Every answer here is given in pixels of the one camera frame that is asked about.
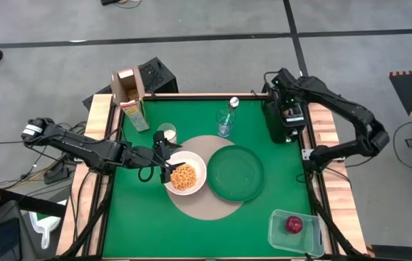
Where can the red apple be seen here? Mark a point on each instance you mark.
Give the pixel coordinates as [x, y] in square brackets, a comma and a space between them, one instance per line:
[294, 224]

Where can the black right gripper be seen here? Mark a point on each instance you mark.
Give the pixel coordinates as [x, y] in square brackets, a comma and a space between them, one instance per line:
[286, 90]

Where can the clear plastic container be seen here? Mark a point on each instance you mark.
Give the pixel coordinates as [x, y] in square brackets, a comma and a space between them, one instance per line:
[282, 239]

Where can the black toaster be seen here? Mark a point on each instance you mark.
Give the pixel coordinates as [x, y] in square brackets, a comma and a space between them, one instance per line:
[276, 123]

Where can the white bowl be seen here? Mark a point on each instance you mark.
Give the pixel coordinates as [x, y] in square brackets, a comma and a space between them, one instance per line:
[191, 157]

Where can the clear drinking glass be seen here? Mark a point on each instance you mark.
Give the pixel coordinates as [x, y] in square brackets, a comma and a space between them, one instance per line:
[222, 127]

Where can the round beige placemat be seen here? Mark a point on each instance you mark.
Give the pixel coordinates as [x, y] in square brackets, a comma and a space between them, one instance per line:
[206, 206]

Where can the panda cereal box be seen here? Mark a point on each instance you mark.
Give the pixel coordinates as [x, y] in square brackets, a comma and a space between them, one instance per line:
[137, 116]

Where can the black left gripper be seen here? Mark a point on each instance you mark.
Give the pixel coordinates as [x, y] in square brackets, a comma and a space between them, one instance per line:
[162, 159]

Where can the black diagonal frame brace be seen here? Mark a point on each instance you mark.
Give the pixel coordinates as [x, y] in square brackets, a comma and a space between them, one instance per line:
[83, 221]
[333, 232]

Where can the wooden table side board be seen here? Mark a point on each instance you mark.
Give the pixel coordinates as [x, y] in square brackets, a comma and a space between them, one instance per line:
[340, 195]
[99, 108]

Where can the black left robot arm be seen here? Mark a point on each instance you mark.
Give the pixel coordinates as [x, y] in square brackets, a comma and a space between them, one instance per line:
[82, 148]

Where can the black perforated crate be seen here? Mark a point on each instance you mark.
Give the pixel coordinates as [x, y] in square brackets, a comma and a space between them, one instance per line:
[155, 78]

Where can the orange cereal pieces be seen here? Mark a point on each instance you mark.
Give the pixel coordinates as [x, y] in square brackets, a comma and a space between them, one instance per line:
[183, 177]

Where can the black floor stand foot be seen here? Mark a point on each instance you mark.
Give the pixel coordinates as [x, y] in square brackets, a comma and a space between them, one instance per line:
[59, 174]

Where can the green plate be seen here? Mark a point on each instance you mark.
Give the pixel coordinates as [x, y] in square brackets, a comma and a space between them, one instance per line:
[235, 174]

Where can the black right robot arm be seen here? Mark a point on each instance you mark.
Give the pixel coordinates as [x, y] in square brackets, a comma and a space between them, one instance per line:
[336, 98]

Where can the clear cup of milk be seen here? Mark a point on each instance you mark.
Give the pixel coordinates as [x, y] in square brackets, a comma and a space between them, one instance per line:
[169, 135]

